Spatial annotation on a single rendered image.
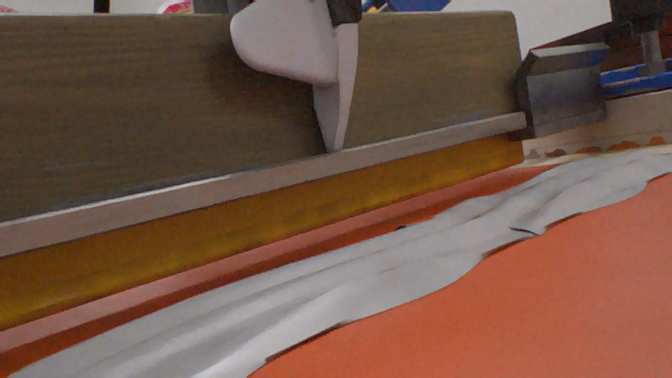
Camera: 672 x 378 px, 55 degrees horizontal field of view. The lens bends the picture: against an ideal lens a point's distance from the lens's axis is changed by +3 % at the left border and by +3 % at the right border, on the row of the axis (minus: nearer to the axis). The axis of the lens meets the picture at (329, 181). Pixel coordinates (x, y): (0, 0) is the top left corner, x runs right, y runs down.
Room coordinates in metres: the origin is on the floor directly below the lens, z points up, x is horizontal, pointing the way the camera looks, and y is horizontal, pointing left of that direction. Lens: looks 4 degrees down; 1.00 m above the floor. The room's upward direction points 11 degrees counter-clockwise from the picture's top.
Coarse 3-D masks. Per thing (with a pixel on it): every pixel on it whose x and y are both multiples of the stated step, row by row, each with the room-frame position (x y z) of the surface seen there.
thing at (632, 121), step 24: (624, 96) 0.45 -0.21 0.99; (648, 96) 0.43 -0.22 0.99; (624, 120) 0.44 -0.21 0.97; (648, 120) 0.43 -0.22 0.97; (528, 144) 0.49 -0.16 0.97; (552, 144) 0.48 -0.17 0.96; (576, 144) 0.47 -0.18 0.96; (600, 144) 0.45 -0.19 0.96; (624, 144) 0.44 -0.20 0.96; (648, 144) 0.43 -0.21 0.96
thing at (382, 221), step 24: (528, 168) 0.43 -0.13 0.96; (552, 168) 0.41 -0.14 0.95; (432, 192) 0.39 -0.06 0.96; (456, 192) 0.37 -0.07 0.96; (480, 192) 0.35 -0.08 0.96; (648, 192) 0.26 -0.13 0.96; (360, 216) 0.35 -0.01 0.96; (384, 216) 0.33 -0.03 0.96; (408, 216) 0.32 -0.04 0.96; (576, 216) 0.24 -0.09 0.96; (600, 216) 0.23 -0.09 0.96; (624, 216) 0.22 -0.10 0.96; (648, 216) 0.22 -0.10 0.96
